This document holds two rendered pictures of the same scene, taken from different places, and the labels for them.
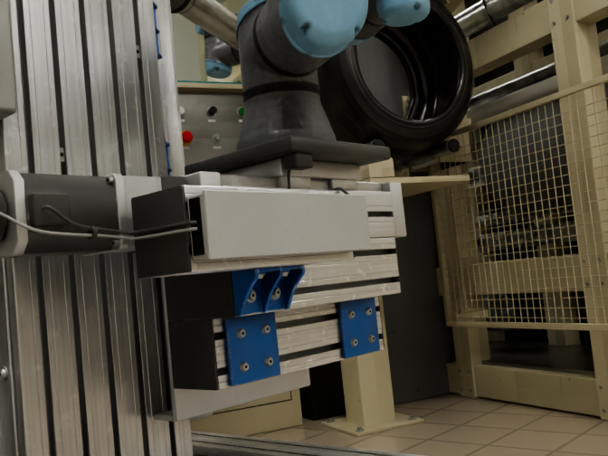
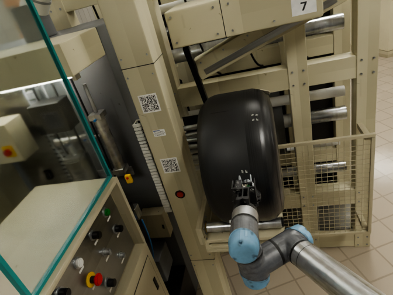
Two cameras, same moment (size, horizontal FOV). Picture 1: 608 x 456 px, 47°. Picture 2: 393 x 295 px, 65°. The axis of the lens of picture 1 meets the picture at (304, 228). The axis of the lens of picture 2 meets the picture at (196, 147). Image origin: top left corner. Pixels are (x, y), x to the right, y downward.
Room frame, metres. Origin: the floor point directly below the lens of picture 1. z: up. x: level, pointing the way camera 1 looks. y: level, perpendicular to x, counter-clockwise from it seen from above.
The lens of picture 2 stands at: (1.64, 0.66, 1.90)
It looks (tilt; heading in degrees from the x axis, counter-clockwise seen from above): 29 degrees down; 312
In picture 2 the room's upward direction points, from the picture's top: 16 degrees counter-clockwise
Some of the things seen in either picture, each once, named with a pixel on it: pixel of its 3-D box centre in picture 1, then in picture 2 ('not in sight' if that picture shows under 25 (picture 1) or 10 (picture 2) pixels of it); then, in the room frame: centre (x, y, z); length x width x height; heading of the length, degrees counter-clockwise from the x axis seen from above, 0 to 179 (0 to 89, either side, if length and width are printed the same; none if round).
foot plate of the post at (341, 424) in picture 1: (370, 420); not in sight; (2.53, -0.17, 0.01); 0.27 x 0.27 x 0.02; 26
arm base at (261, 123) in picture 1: (284, 123); not in sight; (1.06, 0.01, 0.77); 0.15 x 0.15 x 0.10
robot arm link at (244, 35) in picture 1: (278, 47); not in sight; (1.05, 0.01, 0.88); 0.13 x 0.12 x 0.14; 22
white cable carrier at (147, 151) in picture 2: not in sight; (155, 168); (2.59, -0.10, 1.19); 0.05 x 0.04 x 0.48; 116
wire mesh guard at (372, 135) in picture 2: (521, 218); (289, 195); (2.24, -0.69, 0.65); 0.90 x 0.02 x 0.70; 26
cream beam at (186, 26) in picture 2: not in sight; (241, 10); (2.33, -0.62, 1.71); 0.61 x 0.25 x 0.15; 26
